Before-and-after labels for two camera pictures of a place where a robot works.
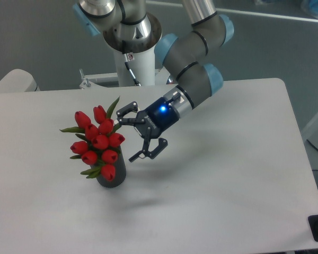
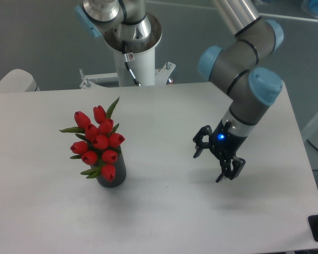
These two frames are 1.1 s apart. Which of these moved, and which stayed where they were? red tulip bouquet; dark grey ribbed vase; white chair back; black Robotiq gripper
Moved: black Robotiq gripper
Stayed: red tulip bouquet; dark grey ribbed vase; white chair back
